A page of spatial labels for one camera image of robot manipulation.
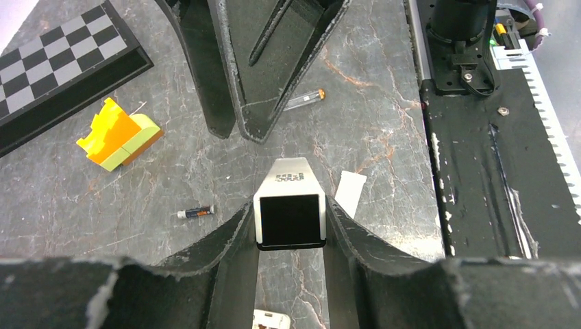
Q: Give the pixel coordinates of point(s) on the white slotted cable duct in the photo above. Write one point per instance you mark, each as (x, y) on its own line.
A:
(523, 59)

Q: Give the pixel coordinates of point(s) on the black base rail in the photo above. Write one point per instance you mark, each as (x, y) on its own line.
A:
(499, 188)

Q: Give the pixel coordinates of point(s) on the black AAA battery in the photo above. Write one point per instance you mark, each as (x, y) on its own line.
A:
(195, 212)

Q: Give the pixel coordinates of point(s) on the white battery cover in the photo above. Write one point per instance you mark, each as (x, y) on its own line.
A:
(349, 191)

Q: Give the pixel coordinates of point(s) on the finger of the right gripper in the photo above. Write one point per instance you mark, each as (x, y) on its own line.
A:
(265, 49)
(193, 25)

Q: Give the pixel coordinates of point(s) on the orange green toy block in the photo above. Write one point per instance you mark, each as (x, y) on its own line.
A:
(117, 138)

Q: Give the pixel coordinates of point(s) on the white remote control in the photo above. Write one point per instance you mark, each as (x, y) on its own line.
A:
(290, 208)
(263, 319)

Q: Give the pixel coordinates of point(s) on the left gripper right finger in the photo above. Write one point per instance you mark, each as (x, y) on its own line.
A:
(372, 284)

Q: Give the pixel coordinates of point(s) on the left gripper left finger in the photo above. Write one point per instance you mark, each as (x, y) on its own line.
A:
(209, 284)

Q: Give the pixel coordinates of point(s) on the black grey checkerboard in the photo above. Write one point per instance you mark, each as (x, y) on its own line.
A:
(64, 70)

